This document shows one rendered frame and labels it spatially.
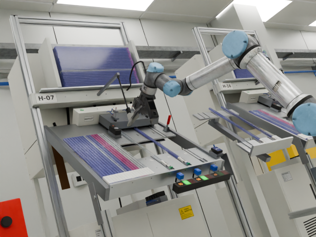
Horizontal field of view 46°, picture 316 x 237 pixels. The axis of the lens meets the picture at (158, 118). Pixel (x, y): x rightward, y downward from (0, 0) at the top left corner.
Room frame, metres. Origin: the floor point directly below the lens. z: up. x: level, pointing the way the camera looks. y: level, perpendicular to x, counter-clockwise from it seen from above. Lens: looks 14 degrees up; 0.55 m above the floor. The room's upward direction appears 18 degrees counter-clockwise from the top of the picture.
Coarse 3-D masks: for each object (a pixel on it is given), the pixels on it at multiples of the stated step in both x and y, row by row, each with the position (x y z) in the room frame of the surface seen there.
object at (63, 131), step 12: (60, 132) 1.94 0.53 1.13; (72, 132) 1.96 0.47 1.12; (84, 132) 1.99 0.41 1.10; (96, 132) 2.02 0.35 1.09; (132, 132) 2.10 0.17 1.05; (144, 132) 2.13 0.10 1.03; (156, 132) 2.16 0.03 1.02; (168, 132) 2.19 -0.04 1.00; (120, 144) 1.94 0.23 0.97; (132, 144) 2.06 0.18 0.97
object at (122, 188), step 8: (216, 160) 1.91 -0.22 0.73; (184, 168) 1.78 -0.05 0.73; (192, 168) 1.82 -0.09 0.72; (200, 168) 1.86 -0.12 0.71; (208, 168) 1.90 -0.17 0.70; (144, 176) 1.65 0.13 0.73; (152, 176) 1.67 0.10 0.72; (160, 176) 1.70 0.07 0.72; (168, 176) 1.74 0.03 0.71; (184, 176) 1.81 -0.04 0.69; (192, 176) 1.87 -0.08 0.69; (112, 184) 1.54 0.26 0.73; (120, 184) 1.57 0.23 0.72; (128, 184) 1.60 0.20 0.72; (136, 184) 1.63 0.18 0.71; (144, 184) 1.66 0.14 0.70; (152, 184) 1.70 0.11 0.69; (160, 184) 1.73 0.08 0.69; (168, 184) 1.77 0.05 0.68; (112, 192) 1.57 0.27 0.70; (120, 192) 1.59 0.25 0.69; (128, 192) 1.63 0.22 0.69; (136, 192) 1.66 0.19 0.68
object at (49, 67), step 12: (24, 24) 1.99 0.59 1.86; (36, 24) 2.03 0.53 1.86; (48, 24) 2.07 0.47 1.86; (60, 24) 2.11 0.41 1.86; (72, 24) 2.15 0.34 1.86; (84, 24) 2.20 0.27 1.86; (96, 24) 2.25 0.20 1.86; (108, 24) 2.31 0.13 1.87; (48, 48) 1.95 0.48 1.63; (132, 48) 2.31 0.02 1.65; (48, 60) 1.98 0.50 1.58; (48, 72) 2.01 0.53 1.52; (48, 84) 2.04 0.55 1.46; (60, 84) 1.96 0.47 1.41; (132, 84) 2.26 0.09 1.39; (36, 96) 1.91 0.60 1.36; (48, 96) 1.95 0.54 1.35; (228, 168) 2.01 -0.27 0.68; (96, 204) 1.52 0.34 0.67; (132, 204) 2.07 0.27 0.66; (144, 204) 2.04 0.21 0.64; (96, 216) 1.55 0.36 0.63
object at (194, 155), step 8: (176, 152) 1.97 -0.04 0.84; (184, 152) 1.99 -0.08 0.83; (192, 152) 2.00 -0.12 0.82; (200, 152) 2.02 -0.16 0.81; (144, 160) 1.83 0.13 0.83; (152, 160) 1.84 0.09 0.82; (168, 160) 1.87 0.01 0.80; (176, 160) 1.89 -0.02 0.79; (192, 160) 1.92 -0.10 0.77; (200, 160) 1.93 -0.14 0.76; (208, 160) 1.95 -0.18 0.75; (152, 168) 1.77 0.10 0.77; (160, 168) 1.78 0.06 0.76; (168, 168) 1.79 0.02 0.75; (176, 168) 1.81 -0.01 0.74
